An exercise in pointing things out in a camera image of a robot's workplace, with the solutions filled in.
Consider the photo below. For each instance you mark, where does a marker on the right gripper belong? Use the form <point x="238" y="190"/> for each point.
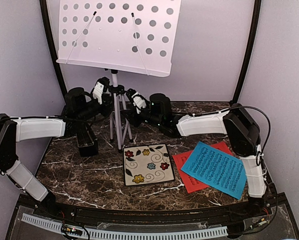
<point x="132" y="113"/>

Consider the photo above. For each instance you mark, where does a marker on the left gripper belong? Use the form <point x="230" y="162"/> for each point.
<point x="106" y="98"/>

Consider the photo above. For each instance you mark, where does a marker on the white perforated music stand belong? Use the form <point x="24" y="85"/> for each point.
<point x="135" y="36"/>

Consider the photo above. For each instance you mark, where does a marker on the blue sheet music paper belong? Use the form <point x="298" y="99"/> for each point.
<point x="216" y="169"/>

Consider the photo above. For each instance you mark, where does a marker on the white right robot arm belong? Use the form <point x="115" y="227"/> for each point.
<point x="234" y="122"/>

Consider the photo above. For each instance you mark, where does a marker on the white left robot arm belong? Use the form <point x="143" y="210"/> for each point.
<point x="76" y="119"/>

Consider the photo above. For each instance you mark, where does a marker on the black metronome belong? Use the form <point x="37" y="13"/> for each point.
<point x="87" y="142"/>

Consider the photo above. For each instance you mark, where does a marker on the floral square ceramic plate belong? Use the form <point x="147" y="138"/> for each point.
<point x="147" y="165"/>

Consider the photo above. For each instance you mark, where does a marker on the grey slotted cable duct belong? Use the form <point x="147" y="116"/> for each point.
<point x="111" y="231"/>

